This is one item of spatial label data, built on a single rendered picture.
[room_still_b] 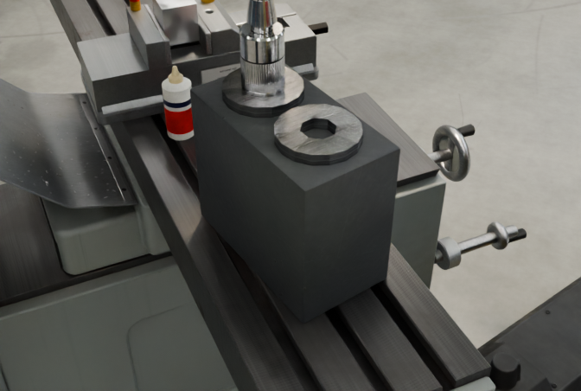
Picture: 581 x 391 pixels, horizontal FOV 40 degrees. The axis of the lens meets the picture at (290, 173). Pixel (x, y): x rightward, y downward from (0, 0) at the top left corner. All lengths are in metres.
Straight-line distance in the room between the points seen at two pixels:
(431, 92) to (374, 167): 2.20
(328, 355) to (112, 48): 0.61
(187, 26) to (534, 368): 0.72
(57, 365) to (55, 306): 0.13
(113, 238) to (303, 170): 0.50
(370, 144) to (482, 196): 1.74
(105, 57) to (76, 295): 0.36
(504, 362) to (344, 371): 0.43
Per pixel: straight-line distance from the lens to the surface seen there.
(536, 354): 1.33
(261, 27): 0.82
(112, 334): 1.33
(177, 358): 1.44
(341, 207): 0.79
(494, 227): 1.62
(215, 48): 1.18
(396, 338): 0.87
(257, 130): 0.82
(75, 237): 1.19
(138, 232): 1.21
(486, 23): 3.49
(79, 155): 1.24
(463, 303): 2.19
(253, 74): 0.84
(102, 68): 1.19
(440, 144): 1.65
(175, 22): 1.18
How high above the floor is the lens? 1.58
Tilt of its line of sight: 38 degrees down
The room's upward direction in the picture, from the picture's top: straight up
